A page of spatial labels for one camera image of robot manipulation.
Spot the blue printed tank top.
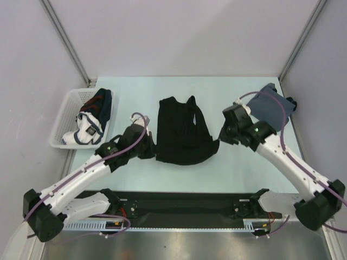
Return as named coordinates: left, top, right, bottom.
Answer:
left=247, top=83, right=297, bottom=132

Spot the black tank top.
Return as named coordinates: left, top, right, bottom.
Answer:
left=156, top=96, right=220, bottom=166

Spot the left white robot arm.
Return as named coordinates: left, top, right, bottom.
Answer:
left=23, top=123, right=155, bottom=242

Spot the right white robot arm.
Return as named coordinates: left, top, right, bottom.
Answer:
left=219, top=103, right=345, bottom=231

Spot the dark navy red garment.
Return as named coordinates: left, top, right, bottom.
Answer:
left=80, top=88, right=112, bottom=131

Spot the white plastic laundry basket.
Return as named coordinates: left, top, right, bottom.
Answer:
left=49, top=88, right=111, bottom=150

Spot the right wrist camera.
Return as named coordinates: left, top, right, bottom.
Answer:
left=234, top=98, right=251, bottom=116

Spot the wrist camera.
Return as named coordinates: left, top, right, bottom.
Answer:
left=130, top=115, right=150, bottom=135
left=234, top=98, right=251, bottom=116

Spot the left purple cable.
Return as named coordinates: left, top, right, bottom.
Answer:
left=23, top=112, right=149, bottom=241

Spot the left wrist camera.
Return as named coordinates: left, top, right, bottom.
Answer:
left=130, top=115, right=150, bottom=135

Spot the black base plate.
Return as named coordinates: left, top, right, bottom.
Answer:
left=73, top=190, right=272, bottom=230

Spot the slotted cable duct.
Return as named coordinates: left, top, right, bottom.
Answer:
left=63, top=220, right=269, bottom=232

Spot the right aluminium frame post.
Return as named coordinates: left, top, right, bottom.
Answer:
left=278, top=0, right=329, bottom=83

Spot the aluminium frame post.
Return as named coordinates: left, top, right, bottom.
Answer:
left=278, top=0, right=329, bottom=83
left=39, top=0, right=91, bottom=87

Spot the left aluminium frame post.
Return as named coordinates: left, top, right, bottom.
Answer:
left=39, top=0, right=91, bottom=87

